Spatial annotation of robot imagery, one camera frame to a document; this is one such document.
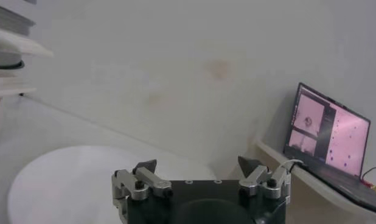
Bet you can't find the white charging cable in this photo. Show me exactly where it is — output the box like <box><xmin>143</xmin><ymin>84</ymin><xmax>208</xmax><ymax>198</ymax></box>
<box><xmin>279</xmin><ymin>158</ymin><xmax>304</xmax><ymax>170</ymax></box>

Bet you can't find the open dark laptop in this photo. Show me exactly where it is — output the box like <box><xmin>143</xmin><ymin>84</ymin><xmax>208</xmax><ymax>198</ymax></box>
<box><xmin>282</xmin><ymin>82</ymin><xmax>376</xmax><ymax>215</ymax></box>

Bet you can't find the white round plate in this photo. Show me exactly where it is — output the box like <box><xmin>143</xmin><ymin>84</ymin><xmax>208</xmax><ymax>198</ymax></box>
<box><xmin>7</xmin><ymin>145</ymin><xmax>218</xmax><ymax>224</ymax></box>

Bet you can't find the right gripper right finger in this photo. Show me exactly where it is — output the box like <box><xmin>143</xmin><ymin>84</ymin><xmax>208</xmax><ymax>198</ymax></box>
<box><xmin>237</xmin><ymin>156</ymin><xmax>291</xmax><ymax>200</ymax></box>

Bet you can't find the perforated steel steamer basket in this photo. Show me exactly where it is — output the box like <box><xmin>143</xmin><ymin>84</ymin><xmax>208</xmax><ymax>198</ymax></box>
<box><xmin>0</xmin><ymin>2</ymin><xmax>54</xmax><ymax>69</ymax></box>

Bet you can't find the thin black red cable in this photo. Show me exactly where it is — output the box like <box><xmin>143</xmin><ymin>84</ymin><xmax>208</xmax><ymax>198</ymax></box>
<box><xmin>360</xmin><ymin>166</ymin><xmax>376</xmax><ymax>194</ymax></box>

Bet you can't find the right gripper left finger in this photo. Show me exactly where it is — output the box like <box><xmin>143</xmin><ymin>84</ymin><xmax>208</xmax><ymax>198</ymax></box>
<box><xmin>111</xmin><ymin>159</ymin><xmax>173</xmax><ymax>201</ymax></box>

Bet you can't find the black cable with adapter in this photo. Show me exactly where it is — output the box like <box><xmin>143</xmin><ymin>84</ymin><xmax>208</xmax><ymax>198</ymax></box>
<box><xmin>290</xmin><ymin>163</ymin><xmax>307</xmax><ymax>173</ymax></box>

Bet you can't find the white side table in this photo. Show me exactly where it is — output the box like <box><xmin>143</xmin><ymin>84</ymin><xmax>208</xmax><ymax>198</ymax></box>
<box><xmin>254</xmin><ymin>138</ymin><xmax>376</xmax><ymax>224</ymax></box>

